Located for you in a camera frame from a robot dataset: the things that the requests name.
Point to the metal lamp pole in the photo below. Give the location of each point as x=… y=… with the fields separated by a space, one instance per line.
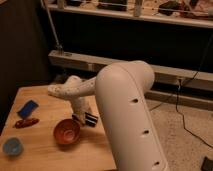
x=58 y=45

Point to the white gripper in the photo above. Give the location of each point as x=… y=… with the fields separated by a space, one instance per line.
x=80 y=106

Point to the red oblong object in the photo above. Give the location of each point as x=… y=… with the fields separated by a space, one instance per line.
x=26 y=123

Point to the white shelf board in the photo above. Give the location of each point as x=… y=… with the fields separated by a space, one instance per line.
x=194 y=13

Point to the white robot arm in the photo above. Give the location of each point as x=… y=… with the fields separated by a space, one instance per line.
x=119 y=90

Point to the red bowl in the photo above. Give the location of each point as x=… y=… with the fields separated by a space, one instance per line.
x=66 y=132

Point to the blue rectangular block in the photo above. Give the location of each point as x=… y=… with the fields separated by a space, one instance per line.
x=27 y=109

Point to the black white striped eraser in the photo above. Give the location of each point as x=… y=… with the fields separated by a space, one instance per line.
x=91 y=120

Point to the blue cup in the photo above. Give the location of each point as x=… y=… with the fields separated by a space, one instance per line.
x=12 y=147

